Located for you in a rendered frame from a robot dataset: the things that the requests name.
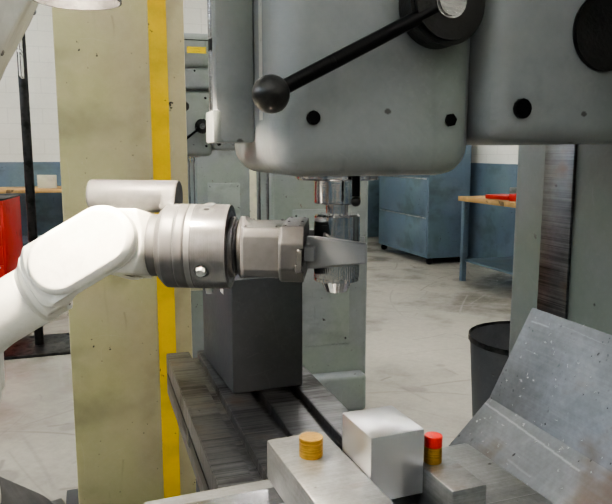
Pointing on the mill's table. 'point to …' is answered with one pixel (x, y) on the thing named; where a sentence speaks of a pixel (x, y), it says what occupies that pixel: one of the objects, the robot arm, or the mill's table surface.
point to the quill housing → (356, 95)
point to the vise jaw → (318, 475)
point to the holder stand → (255, 333)
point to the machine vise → (493, 479)
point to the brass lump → (310, 446)
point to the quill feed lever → (444, 37)
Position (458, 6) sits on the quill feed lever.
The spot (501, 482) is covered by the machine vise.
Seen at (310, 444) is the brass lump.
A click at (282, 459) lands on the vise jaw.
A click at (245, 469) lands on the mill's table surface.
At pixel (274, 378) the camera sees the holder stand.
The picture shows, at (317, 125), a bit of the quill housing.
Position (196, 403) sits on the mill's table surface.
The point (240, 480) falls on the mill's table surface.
